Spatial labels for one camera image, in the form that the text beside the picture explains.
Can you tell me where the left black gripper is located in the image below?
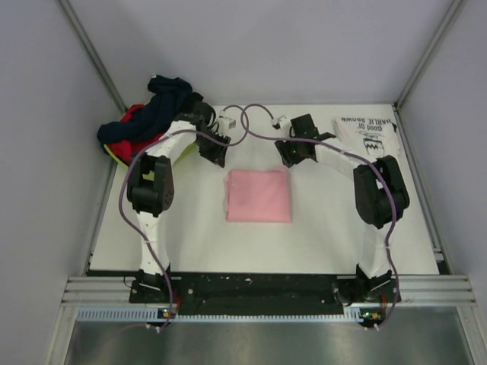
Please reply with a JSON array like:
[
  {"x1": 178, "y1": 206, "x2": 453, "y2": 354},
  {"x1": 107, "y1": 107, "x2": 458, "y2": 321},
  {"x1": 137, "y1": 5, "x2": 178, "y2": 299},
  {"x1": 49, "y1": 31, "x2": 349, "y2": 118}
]
[{"x1": 195, "y1": 129, "x2": 231, "y2": 167}]

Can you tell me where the pink t shirt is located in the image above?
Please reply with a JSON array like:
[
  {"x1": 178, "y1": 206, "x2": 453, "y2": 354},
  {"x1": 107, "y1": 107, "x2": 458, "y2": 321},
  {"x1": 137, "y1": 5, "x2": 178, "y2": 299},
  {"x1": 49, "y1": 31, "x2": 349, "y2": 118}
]
[{"x1": 224, "y1": 167, "x2": 292, "y2": 224}]

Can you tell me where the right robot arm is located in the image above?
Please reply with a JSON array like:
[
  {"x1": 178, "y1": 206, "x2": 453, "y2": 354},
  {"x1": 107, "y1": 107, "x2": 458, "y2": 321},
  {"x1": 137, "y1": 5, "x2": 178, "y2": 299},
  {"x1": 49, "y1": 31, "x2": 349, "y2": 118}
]
[{"x1": 275, "y1": 114, "x2": 410, "y2": 301}]

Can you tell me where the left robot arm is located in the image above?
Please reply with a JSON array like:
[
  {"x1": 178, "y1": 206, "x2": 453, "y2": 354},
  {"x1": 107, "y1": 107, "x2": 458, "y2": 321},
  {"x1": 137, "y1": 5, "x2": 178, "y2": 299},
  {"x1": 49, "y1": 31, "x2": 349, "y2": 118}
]
[{"x1": 123, "y1": 102, "x2": 231, "y2": 302}]

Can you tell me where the lime green plastic basket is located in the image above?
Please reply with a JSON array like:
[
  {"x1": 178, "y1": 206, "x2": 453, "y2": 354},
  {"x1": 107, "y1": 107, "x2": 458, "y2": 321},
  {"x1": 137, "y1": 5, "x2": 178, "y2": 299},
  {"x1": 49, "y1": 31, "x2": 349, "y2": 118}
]
[{"x1": 103, "y1": 144, "x2": 196, "y2": 169}]

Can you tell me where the black t shirt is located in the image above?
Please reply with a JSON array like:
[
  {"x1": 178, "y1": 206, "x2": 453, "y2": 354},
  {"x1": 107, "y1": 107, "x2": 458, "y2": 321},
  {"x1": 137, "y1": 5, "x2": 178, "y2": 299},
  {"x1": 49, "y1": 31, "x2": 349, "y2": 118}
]
[{"x1": 178, "y1": 92, "x2": 203, "y2": 115}]

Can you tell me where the navy blue t shirt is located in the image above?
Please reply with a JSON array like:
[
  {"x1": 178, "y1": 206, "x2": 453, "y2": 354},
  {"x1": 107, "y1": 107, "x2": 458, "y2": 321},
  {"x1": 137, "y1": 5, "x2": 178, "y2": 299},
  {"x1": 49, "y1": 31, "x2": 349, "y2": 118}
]
[{"x1": 97, "y1": 75, "x2": 193, "y2": 144}]

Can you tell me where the white printed folded t shirt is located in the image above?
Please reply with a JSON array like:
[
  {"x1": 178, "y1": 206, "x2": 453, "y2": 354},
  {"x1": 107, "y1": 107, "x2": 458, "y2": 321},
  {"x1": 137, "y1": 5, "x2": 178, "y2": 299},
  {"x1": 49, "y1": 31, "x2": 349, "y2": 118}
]
[{"x1": 333, "y1": 116, "x2": 401, "y2": 159}]

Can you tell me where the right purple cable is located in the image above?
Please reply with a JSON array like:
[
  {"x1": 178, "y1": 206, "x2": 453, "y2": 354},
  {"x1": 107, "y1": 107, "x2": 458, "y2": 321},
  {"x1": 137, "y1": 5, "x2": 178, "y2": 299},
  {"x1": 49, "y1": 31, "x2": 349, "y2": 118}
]
[{"x1": 240, "y1": 103, "x2": 399, "y2": 331}]

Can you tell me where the purple cable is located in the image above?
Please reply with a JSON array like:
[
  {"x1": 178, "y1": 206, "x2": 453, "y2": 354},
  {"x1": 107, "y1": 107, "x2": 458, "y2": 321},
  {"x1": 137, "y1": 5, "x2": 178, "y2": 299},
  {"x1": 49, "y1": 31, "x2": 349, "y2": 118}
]
[
  {"x1": 240, "y1": 103, "x2": 399, "y2": 331},
  {"x1": 118, "y1": 105, "x2": 250, "y2": 332}
]

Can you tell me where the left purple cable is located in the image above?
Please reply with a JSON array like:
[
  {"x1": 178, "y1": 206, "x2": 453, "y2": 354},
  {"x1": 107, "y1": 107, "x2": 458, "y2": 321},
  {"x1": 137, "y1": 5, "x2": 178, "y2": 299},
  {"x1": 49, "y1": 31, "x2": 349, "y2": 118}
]
[{"x1": 118, "y1": 105, "x2": 250, "y2": 332}]

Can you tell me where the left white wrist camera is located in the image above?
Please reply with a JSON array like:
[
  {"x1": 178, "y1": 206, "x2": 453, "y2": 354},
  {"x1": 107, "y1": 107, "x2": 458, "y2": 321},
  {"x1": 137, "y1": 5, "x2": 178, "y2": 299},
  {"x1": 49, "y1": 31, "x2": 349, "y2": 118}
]
[{"x1": 216, "y1": 116, "x2": 237, "y2": 133}]

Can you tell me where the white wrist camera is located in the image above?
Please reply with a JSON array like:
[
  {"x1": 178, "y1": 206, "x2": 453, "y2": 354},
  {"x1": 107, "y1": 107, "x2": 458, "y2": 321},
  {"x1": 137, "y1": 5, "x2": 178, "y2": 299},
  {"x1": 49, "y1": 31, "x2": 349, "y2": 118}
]
[
  {"x1": 271, "y1": 115, "x2": 291, "y2": 130},
  {"x1": 216, "y1": 116, "x2": 237, "y2": 133}
]

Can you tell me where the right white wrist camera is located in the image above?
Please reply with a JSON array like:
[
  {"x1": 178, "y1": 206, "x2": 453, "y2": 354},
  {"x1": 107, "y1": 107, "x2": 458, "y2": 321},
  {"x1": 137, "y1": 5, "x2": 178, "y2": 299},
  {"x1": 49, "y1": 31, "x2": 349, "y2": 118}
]
[{"x1": 271, "y1": 115, "x2": 291, "y2": 130}]

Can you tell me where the grey slotted cable duct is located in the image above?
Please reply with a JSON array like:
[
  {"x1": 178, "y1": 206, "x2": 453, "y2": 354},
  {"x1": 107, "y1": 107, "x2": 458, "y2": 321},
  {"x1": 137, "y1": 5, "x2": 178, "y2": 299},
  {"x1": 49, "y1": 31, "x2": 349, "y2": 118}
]
[{"x1": 76, "y1": 302, "x2": 385, "y2": 324}]

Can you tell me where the left aluminium corner post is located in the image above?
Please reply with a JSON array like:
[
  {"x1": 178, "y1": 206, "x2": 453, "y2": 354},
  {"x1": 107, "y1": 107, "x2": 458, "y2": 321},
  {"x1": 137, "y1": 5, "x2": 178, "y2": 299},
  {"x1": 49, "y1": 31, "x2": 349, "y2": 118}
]
[{"x1": 56, "y1": 0, "x2": 127, "y2": 112}]

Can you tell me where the aluminium corner post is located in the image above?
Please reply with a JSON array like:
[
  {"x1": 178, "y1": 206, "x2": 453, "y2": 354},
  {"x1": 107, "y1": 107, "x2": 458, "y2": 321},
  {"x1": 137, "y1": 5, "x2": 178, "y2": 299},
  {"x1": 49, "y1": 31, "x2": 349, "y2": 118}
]
[
  {"x1": 394, "y1": 0, "x2": 467, "y2": 110},
  {"x1": 56, "y1": 0, "x2": 127, "y2": 112}
]

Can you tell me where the aluminium frame rail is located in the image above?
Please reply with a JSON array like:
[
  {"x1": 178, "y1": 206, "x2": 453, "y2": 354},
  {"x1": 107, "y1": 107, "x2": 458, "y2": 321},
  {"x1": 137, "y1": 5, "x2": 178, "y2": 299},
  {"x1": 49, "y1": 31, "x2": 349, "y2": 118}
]
[{"x1": 61, "y1": 275, "x2": 476, "y2": 307}]

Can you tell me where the right aluminium corner post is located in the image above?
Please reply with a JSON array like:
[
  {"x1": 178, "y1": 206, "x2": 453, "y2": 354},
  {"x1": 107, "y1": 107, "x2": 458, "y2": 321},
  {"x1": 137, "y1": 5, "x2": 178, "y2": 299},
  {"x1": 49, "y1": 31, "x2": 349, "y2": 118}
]
[{"x1": 394, "y1": 0, "x2": 467, "y2": 110}]

